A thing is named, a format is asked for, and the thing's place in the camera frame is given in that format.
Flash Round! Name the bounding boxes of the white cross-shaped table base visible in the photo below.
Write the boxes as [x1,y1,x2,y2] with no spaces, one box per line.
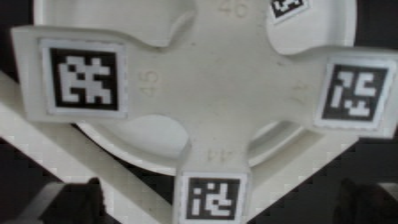
[10,0,398,224]

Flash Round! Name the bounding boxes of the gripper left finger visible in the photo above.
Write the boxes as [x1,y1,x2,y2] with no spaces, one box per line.
[10,177,109,224]

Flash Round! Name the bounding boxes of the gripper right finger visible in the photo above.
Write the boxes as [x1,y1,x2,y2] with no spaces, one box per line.
[335,179,398,224]

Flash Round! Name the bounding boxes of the white front rail right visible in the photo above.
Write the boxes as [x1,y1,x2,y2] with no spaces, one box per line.
[244,131,358,222]

